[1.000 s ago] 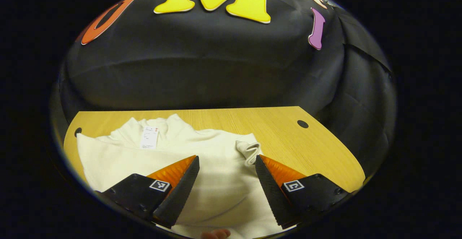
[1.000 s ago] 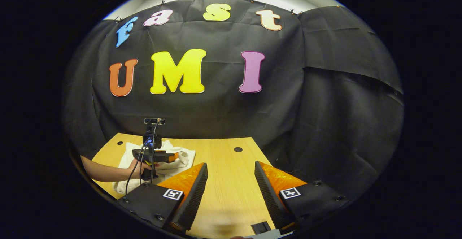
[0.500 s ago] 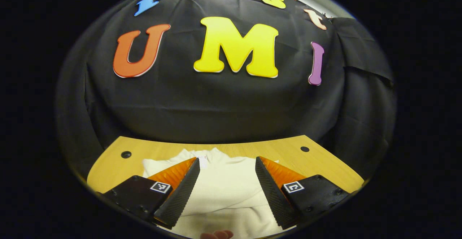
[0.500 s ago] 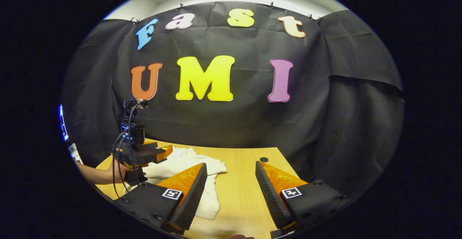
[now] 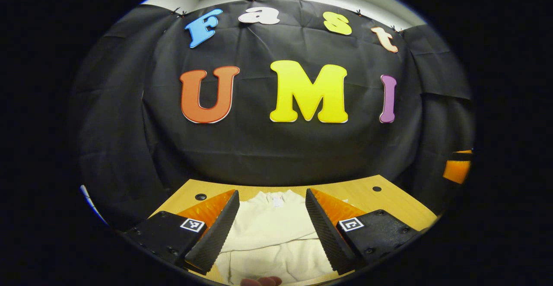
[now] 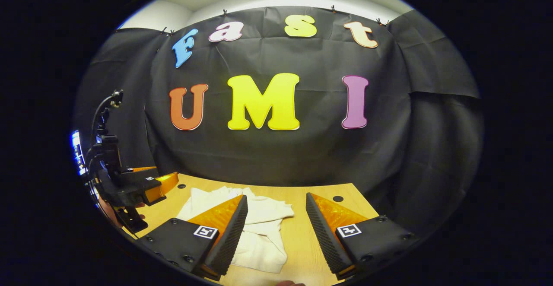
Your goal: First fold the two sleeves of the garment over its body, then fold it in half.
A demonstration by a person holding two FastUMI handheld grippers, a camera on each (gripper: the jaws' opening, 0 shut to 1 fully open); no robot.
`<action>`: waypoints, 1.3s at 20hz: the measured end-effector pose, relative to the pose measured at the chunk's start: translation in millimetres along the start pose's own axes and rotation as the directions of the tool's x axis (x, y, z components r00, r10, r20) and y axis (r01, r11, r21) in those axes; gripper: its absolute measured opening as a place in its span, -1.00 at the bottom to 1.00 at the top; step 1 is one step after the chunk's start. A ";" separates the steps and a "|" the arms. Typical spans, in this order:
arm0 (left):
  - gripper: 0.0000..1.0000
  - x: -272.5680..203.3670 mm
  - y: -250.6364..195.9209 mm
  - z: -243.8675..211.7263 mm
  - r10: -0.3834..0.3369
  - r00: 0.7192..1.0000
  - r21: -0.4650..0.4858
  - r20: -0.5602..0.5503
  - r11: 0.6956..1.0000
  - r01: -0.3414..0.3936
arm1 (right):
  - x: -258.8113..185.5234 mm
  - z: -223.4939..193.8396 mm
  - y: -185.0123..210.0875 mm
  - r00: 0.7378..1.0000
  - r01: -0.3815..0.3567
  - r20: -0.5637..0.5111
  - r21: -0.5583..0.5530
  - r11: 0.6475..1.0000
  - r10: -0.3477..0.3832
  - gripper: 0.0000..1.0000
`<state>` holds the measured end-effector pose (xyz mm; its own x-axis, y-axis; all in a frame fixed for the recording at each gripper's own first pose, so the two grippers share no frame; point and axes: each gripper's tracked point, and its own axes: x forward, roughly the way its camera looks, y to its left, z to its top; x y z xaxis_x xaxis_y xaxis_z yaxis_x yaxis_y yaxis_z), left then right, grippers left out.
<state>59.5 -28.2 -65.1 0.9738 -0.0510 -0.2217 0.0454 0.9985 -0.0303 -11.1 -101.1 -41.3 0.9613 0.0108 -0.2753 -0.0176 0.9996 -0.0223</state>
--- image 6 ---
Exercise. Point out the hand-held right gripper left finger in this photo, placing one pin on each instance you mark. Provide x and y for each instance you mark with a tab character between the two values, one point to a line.
231	240

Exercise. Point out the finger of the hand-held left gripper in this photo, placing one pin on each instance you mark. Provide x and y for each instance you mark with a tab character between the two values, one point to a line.
147	186
138	174

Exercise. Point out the cream sweatshirt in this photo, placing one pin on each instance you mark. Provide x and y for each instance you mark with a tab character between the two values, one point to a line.
263	217

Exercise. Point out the computer monitor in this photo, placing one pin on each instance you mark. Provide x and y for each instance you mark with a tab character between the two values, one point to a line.
77	152

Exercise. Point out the black backdrop cloth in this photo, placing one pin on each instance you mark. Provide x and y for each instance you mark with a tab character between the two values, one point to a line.
281	156

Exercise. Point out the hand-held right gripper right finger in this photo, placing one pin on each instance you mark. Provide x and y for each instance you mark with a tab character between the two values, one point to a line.
326	240

